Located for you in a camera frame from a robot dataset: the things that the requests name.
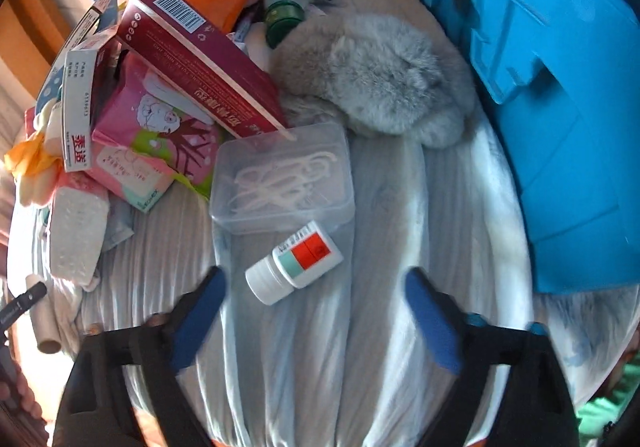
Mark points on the clear plastic box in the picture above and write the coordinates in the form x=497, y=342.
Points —
x=285, y=182

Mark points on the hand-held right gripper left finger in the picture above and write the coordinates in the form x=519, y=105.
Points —
x=200, y=322

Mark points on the pink tissue packet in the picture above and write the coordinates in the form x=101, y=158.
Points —
x=150, y=137

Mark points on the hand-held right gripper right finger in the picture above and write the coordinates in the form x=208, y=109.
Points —
x=432, y=327

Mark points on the white lint roller refill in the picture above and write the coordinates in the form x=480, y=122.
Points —
x=45, y=327

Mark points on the white pill bottle red label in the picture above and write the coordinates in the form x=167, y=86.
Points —
x=295, y=262

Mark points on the green jar with white lid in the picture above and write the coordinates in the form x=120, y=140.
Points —
x=282, y=14

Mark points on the dark red cardboard box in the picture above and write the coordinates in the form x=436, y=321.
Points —
x=200, y=57

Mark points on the person's left hand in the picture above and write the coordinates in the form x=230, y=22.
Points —
x=22, y=407

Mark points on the grey fur piece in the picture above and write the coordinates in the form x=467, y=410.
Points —
x=380, y=77

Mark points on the white box with red print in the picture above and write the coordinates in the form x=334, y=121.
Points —
x=77, y=112

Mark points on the cloth-covered round desktop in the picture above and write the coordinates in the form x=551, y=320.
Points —
x=310, y=352

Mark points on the white paper tissue pack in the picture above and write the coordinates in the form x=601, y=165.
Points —
x=75, y=232

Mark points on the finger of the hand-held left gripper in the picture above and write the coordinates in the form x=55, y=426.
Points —
x=25, y=302

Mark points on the green cloth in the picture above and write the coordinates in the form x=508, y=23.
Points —
x=605, y=412

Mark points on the orange yellow soft toy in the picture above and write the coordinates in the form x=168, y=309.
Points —
x=35, y=157

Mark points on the blue plastic crate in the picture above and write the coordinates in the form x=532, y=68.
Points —
x=550, y=102

